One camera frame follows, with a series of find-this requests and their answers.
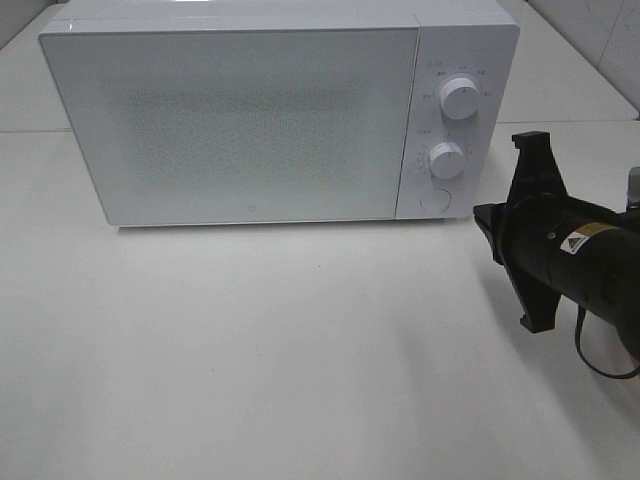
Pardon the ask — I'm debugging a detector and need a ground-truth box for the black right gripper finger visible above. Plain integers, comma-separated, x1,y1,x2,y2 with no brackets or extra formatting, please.
473,203,560,333
509,131,568,200

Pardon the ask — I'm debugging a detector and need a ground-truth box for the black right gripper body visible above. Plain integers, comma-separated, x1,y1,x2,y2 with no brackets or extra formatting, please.
505,195,620,300

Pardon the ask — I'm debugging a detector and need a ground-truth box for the round white door button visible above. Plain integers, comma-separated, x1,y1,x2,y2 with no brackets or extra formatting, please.
420,188,452,216

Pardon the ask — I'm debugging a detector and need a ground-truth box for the white microwave door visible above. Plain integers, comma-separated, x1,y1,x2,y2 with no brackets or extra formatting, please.
40,29,418,227

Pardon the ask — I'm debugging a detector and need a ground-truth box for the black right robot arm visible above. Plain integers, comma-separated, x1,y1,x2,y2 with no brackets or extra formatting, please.
473,131,639,358

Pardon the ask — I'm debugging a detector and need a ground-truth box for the lower white control knob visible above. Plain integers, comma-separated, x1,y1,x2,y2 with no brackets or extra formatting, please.
428,142,465,180

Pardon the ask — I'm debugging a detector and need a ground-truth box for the white control knob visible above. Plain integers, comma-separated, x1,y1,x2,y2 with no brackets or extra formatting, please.
428,142,465,180
438,75,480,120

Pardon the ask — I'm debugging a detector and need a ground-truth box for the upper white control knob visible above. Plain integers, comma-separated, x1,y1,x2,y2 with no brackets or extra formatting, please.
438,75,480,120

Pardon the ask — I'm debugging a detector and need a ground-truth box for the white microwave oven body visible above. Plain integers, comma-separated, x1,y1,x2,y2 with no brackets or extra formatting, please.
38,1,520,225

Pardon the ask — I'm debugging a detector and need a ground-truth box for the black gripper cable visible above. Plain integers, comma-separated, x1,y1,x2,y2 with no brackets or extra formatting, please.
573,304,640,380

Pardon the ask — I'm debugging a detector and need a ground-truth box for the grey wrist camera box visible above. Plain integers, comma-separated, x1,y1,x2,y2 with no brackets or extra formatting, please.
626,166,640,210

